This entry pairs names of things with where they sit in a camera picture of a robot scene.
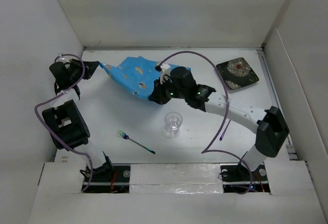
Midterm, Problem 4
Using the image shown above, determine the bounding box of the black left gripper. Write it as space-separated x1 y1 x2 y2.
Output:
68 58 100 83

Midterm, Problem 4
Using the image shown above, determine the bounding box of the blue space print cloth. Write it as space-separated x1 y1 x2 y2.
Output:
99 56 179 100

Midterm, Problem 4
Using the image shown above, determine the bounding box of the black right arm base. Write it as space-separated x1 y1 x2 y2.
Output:
218 159 271 194

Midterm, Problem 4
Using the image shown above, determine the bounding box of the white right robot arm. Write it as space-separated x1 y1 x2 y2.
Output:
149 64 290 180

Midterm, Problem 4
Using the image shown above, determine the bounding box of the purple metal spoon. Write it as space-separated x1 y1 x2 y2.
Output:
219 121 231 141

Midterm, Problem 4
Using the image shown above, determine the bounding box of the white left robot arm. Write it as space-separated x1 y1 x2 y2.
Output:
42 59 114 181

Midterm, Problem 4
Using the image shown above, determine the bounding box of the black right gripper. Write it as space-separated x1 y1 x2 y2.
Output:
149 75 188 104

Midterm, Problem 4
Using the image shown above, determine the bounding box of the iridescent metal fork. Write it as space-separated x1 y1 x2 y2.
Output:
117 130 156 154

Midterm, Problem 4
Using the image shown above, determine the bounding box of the black floral square plate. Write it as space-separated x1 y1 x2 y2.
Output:
216 57 259 90

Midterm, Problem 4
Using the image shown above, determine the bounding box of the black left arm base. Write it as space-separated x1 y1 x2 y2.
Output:
80 153 131 194

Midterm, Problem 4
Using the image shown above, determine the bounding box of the clear plastic cup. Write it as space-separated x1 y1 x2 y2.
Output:
164 112 183 138

